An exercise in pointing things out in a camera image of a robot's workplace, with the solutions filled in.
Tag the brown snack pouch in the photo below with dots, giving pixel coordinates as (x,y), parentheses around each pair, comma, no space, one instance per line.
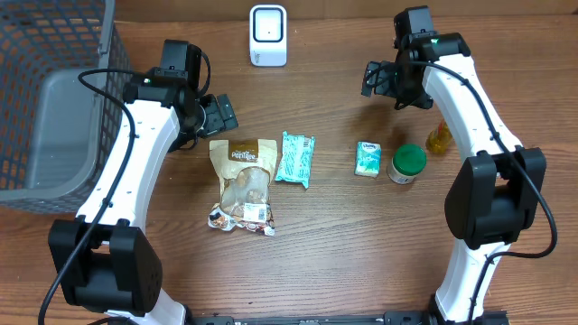
(245,170)

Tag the grey plastic mesh basket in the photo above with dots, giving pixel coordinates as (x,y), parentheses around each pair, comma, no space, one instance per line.
(56,133)

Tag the teal tissue pack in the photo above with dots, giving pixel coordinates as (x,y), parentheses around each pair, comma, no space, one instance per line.
(368,159)

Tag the yellow liquid bottle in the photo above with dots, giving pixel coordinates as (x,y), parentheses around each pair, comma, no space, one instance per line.
(439,140)

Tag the white barcode scanner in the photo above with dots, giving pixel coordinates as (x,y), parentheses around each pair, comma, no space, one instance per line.
(268,35)

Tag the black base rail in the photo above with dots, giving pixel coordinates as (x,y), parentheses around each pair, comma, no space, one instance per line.
(307,319)

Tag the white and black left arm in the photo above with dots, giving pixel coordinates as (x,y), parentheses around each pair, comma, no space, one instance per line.
(103,259)

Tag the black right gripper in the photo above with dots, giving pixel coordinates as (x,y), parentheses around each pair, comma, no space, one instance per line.
(375,78)

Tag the green lid jar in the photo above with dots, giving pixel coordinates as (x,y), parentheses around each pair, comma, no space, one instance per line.
(408,161)

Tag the teal snack bar wrapper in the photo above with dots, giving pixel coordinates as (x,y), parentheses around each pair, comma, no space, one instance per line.
(296,161)

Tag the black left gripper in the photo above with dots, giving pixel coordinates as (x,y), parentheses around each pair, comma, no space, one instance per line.
(219,122)

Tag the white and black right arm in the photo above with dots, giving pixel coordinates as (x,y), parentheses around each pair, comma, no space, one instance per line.
(497,190)

